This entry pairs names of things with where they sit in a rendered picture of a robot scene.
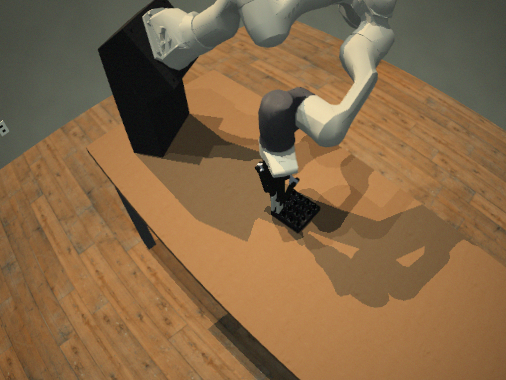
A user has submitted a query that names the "black knob panel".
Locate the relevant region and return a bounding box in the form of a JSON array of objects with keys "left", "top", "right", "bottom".
[{"left": 271, "top": 189, "right": 320, "bottom": 233}]

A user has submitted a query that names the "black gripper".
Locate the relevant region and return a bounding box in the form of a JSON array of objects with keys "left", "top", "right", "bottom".
[{"left": 255, "top": 159, "right": 300, "bottom": 214}]

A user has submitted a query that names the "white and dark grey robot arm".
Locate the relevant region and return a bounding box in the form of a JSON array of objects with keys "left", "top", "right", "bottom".
[{"left": 142, "top": 0, "right": 397, "bottom": 178}]

